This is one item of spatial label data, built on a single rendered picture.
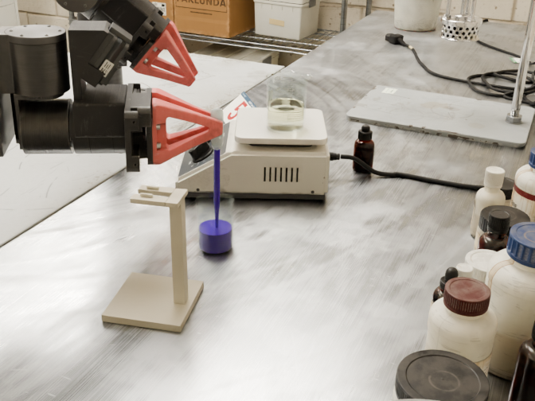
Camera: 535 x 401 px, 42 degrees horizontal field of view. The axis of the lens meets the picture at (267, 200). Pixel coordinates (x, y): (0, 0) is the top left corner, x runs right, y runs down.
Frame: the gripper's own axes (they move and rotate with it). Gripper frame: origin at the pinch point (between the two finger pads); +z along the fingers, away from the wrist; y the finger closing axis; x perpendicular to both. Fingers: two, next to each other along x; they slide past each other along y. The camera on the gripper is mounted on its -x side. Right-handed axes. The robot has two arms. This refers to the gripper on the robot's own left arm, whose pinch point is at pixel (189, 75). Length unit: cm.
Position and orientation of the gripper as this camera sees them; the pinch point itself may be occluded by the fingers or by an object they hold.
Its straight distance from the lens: 98.6
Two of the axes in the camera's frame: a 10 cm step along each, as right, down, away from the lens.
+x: -6.7, 6.7, 3.4
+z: 7.5, 6.0, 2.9
